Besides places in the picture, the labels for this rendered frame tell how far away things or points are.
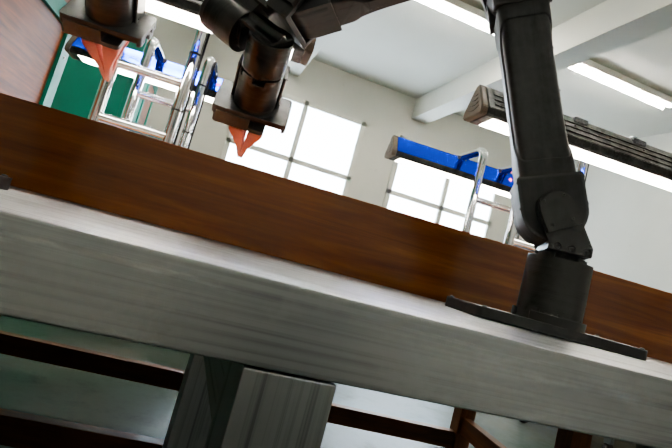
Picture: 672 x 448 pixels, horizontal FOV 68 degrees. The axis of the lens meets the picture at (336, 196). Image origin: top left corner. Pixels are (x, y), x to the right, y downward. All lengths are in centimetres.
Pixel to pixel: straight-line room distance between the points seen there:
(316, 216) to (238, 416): 40
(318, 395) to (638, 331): 64
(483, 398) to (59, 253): 21
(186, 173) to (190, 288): 39
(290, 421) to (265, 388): 2
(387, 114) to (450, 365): 635
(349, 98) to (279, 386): 624
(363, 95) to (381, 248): 592
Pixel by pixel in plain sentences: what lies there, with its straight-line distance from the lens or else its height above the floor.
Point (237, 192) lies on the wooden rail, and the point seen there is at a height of 73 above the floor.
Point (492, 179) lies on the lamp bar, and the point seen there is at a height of 106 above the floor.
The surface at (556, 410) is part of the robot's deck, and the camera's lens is 31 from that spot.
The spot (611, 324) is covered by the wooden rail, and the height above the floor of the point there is 70.
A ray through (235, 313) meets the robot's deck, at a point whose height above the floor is 65.
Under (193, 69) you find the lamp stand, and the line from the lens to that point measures 114.
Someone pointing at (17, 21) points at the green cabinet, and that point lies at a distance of 176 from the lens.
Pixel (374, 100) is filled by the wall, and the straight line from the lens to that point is 655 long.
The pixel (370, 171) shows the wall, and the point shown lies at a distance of 638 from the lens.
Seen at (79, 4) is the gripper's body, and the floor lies 91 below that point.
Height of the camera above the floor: 69
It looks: 7 degrees up
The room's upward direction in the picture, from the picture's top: 15 degrees clockwise
